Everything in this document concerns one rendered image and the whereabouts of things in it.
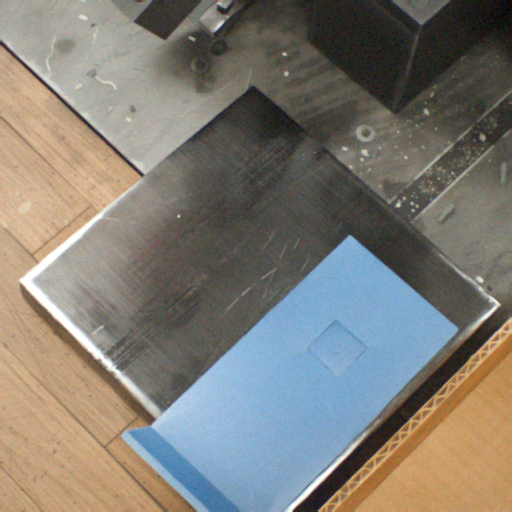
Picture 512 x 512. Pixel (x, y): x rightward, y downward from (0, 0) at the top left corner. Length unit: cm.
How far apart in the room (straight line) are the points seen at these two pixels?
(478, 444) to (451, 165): 15
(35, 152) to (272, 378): 18
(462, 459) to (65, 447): 19
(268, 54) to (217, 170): 9
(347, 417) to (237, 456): 5
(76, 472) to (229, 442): 7
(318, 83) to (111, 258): 16
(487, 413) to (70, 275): 21
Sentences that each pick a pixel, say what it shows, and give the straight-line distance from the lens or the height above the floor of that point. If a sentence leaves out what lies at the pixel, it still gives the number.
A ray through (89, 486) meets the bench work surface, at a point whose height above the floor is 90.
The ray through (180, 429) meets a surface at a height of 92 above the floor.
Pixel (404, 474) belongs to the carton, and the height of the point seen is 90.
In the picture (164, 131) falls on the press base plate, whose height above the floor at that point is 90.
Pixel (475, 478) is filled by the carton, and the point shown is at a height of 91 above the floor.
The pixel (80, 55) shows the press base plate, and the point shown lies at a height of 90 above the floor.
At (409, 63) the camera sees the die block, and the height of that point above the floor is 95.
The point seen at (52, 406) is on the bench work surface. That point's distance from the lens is 64.
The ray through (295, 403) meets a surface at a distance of 62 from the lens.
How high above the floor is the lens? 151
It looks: 65 degrees down
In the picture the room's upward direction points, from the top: 8 degrees clockwise
